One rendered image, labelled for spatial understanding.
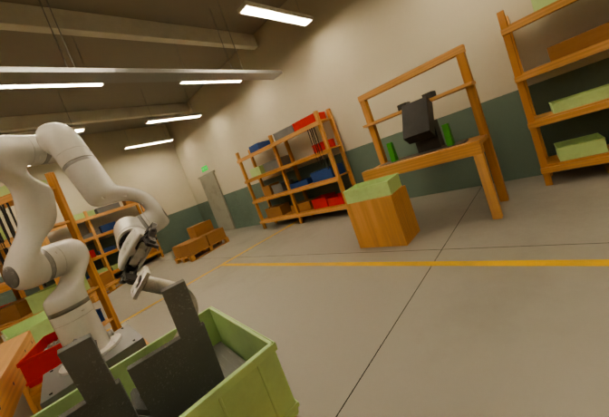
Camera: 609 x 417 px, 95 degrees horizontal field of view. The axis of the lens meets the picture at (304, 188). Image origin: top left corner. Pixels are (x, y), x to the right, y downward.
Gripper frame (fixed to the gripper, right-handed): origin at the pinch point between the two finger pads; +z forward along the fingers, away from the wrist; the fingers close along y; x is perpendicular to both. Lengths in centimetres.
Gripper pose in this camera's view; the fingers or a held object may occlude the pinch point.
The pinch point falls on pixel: (141, 262)
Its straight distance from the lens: 79.7
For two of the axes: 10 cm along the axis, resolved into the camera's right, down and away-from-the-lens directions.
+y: 4.2, -8.9, 1.5
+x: 6.8, 4.3, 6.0
